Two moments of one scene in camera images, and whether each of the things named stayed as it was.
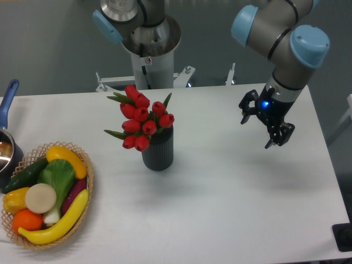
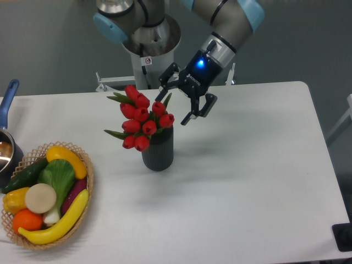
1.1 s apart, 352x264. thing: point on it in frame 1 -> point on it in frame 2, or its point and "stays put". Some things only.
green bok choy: [60, 174] stays put
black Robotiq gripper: [272, 111] -> [198, 75]
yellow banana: [64, 225] stays put
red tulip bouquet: [141, 124] stays put
